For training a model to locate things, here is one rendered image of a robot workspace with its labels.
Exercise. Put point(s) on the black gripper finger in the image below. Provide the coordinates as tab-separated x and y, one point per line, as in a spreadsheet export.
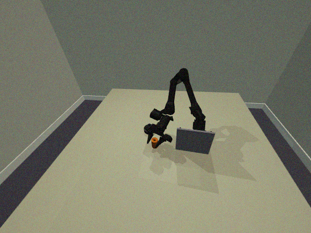
150	135
161	140

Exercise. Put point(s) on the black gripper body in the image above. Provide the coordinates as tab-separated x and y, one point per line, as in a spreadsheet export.
165	136

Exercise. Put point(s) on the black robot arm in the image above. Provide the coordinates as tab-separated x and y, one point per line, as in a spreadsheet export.
199	122

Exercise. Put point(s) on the orange knob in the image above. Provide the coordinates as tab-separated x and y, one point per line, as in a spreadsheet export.
154	142

